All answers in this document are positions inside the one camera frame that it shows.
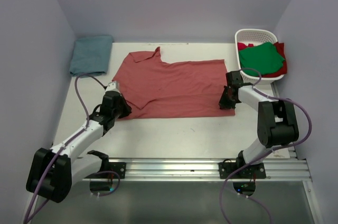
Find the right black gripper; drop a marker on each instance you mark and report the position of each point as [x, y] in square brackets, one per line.
[224, 104]

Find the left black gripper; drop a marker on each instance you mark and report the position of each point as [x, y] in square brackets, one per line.
[127, 108]

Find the salmon red t shirt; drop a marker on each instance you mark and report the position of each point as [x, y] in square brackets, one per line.
[157, 89]

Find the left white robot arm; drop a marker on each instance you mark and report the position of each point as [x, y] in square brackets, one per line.
[54, 171]

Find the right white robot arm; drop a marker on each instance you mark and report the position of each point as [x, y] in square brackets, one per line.
[276, 126]

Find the green t shirt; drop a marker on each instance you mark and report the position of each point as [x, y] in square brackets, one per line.
[261, 59]

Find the folded teal t shirt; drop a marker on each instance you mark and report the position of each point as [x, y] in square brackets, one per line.
[91, 55]

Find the white plastic laundry basket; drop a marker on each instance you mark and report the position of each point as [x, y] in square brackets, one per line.
[245, 38]

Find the dark red t shirt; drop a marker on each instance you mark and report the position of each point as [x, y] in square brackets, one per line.
[280, 55]

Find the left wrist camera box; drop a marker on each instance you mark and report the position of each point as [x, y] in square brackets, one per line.
[112, 86]

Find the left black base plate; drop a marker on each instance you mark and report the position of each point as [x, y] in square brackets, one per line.
[118, 167]

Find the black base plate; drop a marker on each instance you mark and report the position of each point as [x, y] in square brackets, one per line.
[227, 167]
[118, 167]

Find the aluminium frame rail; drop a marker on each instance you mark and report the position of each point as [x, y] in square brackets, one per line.
[172, 176]

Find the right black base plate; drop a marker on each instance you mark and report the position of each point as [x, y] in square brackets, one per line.
[227, 167]

